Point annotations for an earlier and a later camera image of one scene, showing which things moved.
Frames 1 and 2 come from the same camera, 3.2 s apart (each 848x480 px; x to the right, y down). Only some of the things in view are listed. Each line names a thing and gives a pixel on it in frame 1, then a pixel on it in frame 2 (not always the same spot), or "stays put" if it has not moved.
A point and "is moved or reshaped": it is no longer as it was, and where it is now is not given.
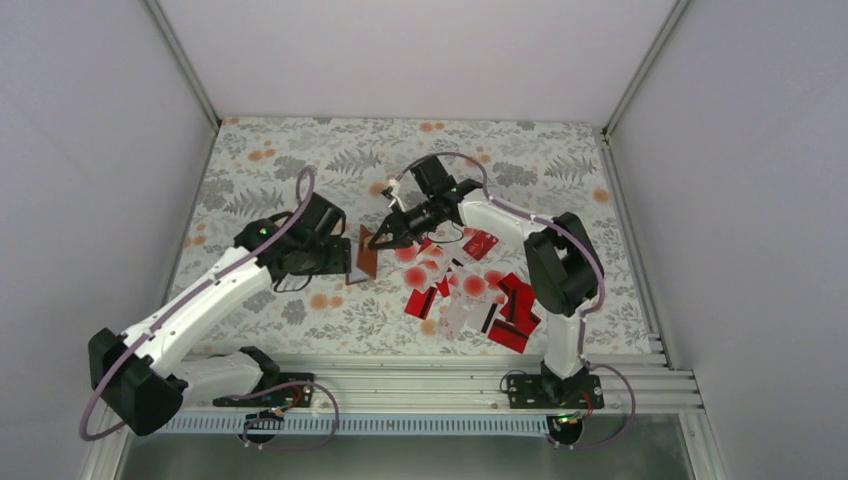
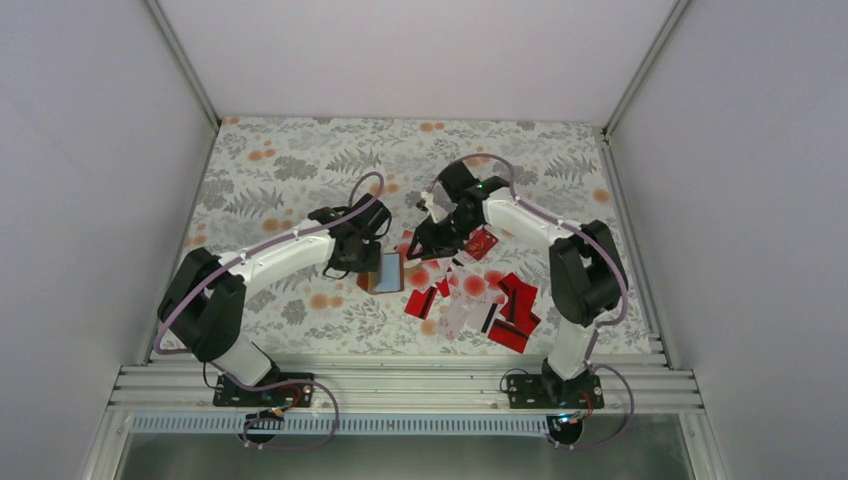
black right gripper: [403, 234] to [431, 240]
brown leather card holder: [367, 260] is moved or reshaped
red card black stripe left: [419, 303] stays put
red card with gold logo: [480, 243] stays put
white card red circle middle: [414, 277] stays put
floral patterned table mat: [464, 290] stays put
